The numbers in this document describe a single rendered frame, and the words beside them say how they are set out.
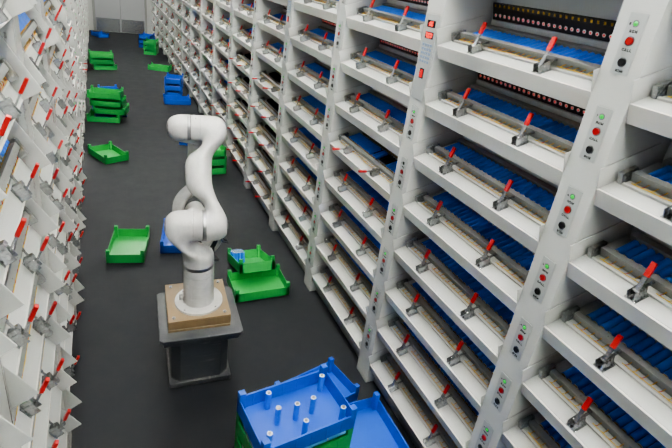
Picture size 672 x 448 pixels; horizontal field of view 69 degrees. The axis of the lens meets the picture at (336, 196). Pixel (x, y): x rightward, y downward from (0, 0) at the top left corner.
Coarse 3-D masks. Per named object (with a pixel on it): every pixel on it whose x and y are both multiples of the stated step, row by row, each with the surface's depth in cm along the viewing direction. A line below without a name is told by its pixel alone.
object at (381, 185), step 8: (344, 128) 238; (352, 128) 240; (328, 136) 237; (336, 136) 238; (336, 144) 236; (344, 144) 234; (376, 144) 229; (336, 152) 234; (352, 152) 226; (344, 160) 227; (352, 160) 219; (360, 160) 218; (352, 168) 220; (360, 168) 211; (368, 168) 210; (360, 176) 214; (368, 176) 205; (376, 176) 203; (376, 184) 200; (384, 184) 197; (392, 184) 188; (384, 192) 194
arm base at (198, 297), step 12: (192, 276) 189; (204, 276) 190; (192, 288) 192; (204, 288) 193; (180, 300) 199; (192, 300) 195; (204, 300) 196; (216, 300) 202; (192, 312) 194; (204, 312) 195
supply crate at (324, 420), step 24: (288, 384) 154; (312, 384) 160; (240, 408) 144; (264, 408) 149; (288, 408) 150; (336, 408) 153; (264, 432) 142; (288, 432) 143; (312, 432) 138; (336, 432) 144
